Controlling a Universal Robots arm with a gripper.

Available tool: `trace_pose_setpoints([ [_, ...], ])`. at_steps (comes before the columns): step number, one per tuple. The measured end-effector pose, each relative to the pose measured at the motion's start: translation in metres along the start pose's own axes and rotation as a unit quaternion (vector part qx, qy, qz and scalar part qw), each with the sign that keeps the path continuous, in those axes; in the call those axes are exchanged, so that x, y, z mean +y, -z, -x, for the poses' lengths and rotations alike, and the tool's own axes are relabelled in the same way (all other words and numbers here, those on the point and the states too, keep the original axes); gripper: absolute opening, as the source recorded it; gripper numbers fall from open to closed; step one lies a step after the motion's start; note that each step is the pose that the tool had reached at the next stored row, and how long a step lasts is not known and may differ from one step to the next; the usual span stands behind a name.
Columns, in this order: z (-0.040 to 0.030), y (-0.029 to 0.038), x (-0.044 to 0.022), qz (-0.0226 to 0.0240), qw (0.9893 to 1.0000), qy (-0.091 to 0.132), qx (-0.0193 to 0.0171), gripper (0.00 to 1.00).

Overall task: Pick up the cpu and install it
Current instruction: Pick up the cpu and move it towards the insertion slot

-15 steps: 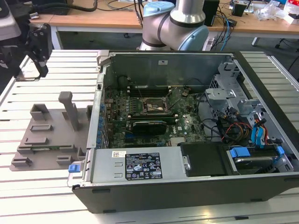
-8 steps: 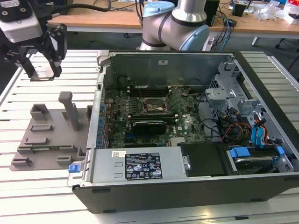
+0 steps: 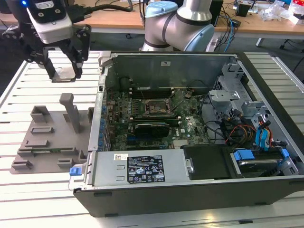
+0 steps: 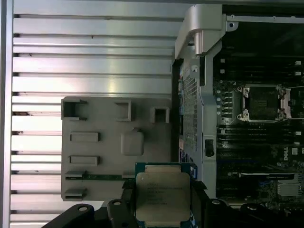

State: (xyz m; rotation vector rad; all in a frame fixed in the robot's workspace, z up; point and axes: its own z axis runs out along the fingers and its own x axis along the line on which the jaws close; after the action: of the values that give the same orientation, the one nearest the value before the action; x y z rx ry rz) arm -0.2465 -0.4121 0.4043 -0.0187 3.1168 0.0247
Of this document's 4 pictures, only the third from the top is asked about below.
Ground wide blue carrier clip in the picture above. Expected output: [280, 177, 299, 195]
[234, 149, 255, 163]

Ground red and yellow wire bundle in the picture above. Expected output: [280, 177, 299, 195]
[225, 124, 258, 144]

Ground metal socket cover frame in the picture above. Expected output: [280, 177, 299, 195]
[166, 90, 186, 112]

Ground white box with red print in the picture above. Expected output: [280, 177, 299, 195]
[290, 0, 304, 25]

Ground clear plastic bags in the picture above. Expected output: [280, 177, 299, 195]
[257, 1, 295, 22]

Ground blue flat wire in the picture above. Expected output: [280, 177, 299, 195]
[256, 122, 272, 152]

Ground silver metal drive cage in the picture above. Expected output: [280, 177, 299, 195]
[209, 64, 269, 124]

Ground silver power supply with label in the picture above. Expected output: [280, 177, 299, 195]
[91, 151, 186, 186]

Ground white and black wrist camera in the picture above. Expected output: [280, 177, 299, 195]
[25, 0, 73, 45]

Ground black CPU socket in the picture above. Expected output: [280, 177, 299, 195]
[143, 98, 173, 117]

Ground silver CPU plate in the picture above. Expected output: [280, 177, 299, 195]
[51, 67, 77, 83]

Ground hard disk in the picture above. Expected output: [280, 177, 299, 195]
[237, 159, 278, 178]

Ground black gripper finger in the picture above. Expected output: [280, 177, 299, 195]
[1, 26, 58, 81]
[60, 24, 92, 80]

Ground grey parts rack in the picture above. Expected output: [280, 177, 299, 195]
[9, 92, 95, 176]

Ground black RAM slot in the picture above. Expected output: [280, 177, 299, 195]
[130, 119, 179, 125]
[131, 92, 172, 98]
[130, 114, 178, 121]
[131, 86, 172, 93]

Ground tall black box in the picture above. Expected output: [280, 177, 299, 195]
[210, 0, 224, 27]

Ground silver chipset heatsink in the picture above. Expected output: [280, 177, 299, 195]
[173, 139, 189, 149]

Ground small black box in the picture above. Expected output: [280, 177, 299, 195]
[237, 1, 253, 18]

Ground black and grey PC case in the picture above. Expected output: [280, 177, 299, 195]
[68, 51, 304, 218]

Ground green motherboard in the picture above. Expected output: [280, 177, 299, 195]
[104, 87, 212, 152]

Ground blue cable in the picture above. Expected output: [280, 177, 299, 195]
[227, 16, 239, 52]

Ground white power strip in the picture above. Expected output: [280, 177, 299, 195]
[206, 38, 219, 52]

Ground black plastic shroud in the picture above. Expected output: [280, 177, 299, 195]
[184, 144, 235, 181]

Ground wooden desk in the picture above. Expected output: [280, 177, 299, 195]
[0, 11, 22, 31]
[71, 0, 148, 34]
[210, 0, 304, 47]

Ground black graphics card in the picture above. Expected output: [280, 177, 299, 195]
[134, 122, 171, 138]

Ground thick black camera cable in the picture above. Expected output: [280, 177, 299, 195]
[66, 0, 148, 23]

